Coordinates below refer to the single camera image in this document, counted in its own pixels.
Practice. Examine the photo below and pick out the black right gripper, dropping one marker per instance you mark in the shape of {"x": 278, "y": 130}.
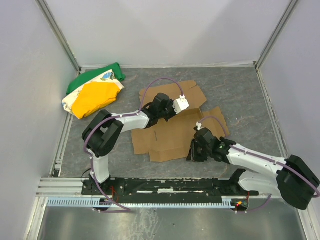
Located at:
{"x": 196, "y": 150}

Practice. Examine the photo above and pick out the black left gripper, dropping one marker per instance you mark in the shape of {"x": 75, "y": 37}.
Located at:
{"x": 167, "y": 110}

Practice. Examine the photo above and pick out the brown cardboard box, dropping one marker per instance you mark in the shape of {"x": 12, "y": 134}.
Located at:
{"x": 171, "y": 140}

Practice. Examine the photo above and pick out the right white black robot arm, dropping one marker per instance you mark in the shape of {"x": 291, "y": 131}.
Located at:
{"x": 290, "y": 178}

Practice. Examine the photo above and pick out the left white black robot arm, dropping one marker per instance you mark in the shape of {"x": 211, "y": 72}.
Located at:
{"x": 101, "y": 135}

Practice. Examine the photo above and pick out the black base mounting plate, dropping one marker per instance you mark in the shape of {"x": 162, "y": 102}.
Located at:
{"x": 173, "y": 190}

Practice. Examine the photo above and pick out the white patterned cloth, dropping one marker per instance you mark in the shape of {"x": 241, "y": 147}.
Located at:
{"x": 106, "y": 77}

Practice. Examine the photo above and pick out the yellow cloth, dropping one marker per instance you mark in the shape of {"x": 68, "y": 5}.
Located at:
{"x": 94, "y": 96}

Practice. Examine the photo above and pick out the green cloth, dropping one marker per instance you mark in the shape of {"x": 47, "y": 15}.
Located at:
{"x": 90, "y": 75}

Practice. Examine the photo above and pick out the metal front shelf sheet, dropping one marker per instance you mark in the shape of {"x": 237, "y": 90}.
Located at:
{"x": 276, "y": 221}

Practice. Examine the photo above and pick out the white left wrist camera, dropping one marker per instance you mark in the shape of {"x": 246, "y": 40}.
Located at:
{"x": 180, "y": 104}

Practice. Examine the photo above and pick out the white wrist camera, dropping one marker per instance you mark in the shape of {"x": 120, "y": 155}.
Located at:
{"x": 180, "y": 104}
{"x": 198, "y": 125}

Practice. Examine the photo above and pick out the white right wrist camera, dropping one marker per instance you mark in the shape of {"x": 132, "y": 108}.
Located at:
{"x": 198, "y": 125}

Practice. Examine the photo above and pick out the light blue cable duct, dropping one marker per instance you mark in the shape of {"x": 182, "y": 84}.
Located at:
{"x": 146, "y": 201}

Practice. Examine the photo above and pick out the right aluminium corner post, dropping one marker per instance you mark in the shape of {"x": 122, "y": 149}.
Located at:
{"x": 289, "y": 10}

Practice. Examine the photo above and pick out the aluminium corner post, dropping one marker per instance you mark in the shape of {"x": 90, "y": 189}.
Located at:
{"x": 46, "y": 11}
{"x": 289, "y": 10}

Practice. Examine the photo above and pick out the left aluminium corner post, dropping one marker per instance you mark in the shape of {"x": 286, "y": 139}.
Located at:
{"x": 46, "y": 11}

